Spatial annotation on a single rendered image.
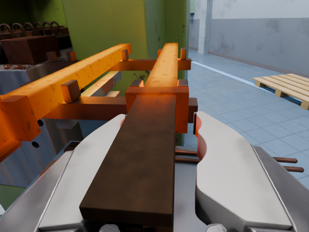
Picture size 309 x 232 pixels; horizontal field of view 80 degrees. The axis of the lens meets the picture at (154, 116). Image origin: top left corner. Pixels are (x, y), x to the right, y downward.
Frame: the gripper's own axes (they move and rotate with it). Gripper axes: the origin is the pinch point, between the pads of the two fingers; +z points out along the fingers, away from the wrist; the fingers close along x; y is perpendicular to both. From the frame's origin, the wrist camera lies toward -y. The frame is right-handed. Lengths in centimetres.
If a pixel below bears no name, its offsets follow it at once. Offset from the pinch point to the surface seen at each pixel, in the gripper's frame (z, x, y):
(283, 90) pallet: 221, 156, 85
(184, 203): 13.3, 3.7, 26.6
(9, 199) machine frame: 39, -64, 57
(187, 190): 16.4, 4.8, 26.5
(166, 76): 7.3, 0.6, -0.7
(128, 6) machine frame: 50, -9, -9
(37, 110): 3.3, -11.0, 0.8
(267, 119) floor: 164, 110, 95
